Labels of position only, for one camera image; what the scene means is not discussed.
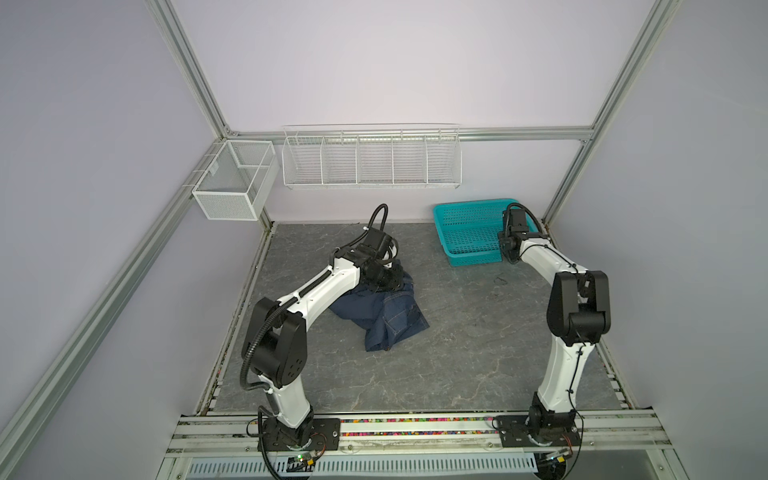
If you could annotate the aluminium frame back crossbar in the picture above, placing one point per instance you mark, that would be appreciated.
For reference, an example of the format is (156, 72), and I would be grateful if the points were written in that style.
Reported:
(438, 130)

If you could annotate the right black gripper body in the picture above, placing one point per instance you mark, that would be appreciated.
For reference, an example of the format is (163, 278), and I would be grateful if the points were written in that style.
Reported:
(503, 240)

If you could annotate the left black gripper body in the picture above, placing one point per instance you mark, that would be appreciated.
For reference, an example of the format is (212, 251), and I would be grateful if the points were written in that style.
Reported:
(386, 279)

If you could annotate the white slotted cable duct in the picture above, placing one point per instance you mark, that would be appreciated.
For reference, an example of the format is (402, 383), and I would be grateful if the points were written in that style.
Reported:
(372, 466)

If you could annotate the teal plastic basket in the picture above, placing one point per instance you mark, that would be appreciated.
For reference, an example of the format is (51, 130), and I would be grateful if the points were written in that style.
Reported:
(468, 231)

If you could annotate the dark blue denim trousers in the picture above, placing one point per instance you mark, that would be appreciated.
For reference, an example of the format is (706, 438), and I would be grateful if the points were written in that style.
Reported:
(387, 317)

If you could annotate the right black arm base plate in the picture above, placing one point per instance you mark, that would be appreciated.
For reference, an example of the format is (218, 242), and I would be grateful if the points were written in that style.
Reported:
(518, 431)

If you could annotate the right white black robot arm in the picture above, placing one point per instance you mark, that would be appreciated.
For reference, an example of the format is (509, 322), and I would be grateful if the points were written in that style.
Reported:
(577, 316)

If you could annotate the long white wire wall basket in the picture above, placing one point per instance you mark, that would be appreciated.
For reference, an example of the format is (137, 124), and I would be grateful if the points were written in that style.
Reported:
(344, 163)

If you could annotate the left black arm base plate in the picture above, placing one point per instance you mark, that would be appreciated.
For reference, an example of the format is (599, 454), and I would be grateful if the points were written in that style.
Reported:
(313, 434)

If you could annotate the small white mesh wall basket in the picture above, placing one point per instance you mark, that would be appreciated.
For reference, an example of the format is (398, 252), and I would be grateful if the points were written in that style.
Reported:
(237, 181)

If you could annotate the aluminium front mounting rail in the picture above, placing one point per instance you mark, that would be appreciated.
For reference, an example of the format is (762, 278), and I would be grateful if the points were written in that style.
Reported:
(472, 432)

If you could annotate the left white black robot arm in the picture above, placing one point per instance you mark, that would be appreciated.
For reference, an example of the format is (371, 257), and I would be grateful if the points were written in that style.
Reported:
(275, 351)

